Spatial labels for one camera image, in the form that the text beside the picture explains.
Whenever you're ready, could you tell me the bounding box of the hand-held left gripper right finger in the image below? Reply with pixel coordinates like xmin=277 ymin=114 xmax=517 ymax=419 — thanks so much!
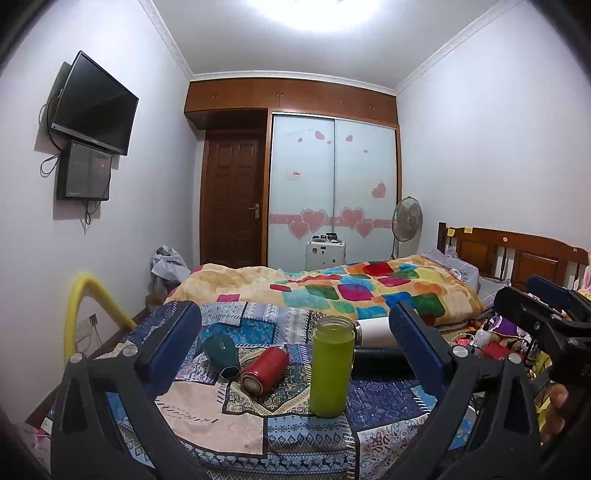
xmin=383 ymin=302 xmax=544 ymax=480

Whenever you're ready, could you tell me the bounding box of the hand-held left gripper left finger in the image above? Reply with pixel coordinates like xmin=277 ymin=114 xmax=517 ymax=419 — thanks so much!
xmin=51 ymin=300 xmax=204 ymax=480

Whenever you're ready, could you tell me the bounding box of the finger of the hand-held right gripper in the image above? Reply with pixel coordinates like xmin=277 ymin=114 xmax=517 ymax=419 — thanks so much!
xmin=494 ymin=286 xmax=591 ymax=385
xmin=526 ymin=274 xmax=591 ymax=319

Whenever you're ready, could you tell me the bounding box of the white cup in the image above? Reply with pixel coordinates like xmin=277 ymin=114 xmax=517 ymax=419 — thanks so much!
xmin=353 ymin=318 xmax=394 ymax=350

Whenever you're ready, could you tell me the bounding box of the person's right hand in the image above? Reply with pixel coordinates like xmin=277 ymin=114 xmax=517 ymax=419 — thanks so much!
xmin=539 ymin=383 xmax=570 ymax=445

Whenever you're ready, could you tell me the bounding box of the purple cloth item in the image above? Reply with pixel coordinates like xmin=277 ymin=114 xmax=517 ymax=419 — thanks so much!
xmin=490 ymin=318 xmax=523 ymax=337

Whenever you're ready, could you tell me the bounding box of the wooden bed headboard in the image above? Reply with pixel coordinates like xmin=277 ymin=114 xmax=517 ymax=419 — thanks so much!
xmin=437 ymin=222 xmax=591 ymax=292

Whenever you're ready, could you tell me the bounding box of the dark green bottle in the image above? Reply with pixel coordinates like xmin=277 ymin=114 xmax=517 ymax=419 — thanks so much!
xmin=202 ymin=335 xmax=242 ymax=380

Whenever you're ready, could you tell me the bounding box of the red packet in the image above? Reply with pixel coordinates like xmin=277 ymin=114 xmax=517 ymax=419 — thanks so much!
xmin=455 ymin=335 xmax=525 ymax=361

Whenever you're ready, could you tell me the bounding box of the grey plastic bag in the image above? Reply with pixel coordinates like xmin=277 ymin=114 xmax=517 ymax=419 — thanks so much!
xmin=151 ymin=246 xmax=191 ymax=283

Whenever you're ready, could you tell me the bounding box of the grey patterned pillow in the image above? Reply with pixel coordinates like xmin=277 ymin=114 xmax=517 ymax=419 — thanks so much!
xmin=419 ymin=249 xmax=511 ymax=302

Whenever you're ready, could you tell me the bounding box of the blue patchwork bedsheet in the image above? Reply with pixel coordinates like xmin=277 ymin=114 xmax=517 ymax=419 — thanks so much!
xmin=28 ymin=300 xmax=483 ymax=480

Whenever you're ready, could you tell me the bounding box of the yellow foam tube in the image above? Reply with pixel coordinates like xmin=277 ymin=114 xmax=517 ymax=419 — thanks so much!
xmin=65 ymin=273 xmax=137 ymax=359

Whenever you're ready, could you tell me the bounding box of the colourful patch blanket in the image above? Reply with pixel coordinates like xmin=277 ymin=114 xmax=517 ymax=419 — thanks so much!
xmin=164 ymin=255 xmax=485 ymax=328

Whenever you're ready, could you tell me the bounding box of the standing fan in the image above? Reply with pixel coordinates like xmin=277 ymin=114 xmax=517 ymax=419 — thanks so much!
xmin=390 ymin=196 xmax=424 ymax=260

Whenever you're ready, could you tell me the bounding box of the white appliance with dark jars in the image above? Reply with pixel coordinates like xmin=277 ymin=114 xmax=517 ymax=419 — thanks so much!
xmin=305 ymin=233 xmax=347 ymax=273

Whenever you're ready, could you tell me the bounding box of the brown wooden door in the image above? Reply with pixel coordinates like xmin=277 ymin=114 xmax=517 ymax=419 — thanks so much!
xmin=199 ymin=129 xmax=267 ymax=269

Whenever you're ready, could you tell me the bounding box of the wooden wardrobe with heart stickers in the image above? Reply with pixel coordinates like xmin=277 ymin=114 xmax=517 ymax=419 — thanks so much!
xmin=184 ymin=79 xmax=403 ymax=274

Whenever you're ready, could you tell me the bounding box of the ceiling light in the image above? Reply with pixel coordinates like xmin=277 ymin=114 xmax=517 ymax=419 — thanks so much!
xmin=244 ymin=0 xmax=389 ymax=34

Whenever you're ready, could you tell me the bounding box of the black hanging monitor cable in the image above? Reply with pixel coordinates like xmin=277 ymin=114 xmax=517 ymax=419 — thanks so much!
xmin=82 ymin=199 xmax=100 ymax=234

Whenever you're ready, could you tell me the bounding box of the small black wall monitor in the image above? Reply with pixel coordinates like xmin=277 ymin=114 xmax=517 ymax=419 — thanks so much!
xmin=56 ymin=141 xmax=113 ymax=202

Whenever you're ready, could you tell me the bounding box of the black looped wall cable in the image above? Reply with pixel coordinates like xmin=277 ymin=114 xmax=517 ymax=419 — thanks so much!
xmin=39 ymin=90 xmax=63 ymax=178

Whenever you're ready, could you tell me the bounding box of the wall-mounted black television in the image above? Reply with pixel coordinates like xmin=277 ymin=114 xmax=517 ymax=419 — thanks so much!
xmin=50 ymin=51 xmax=140 ymax=157

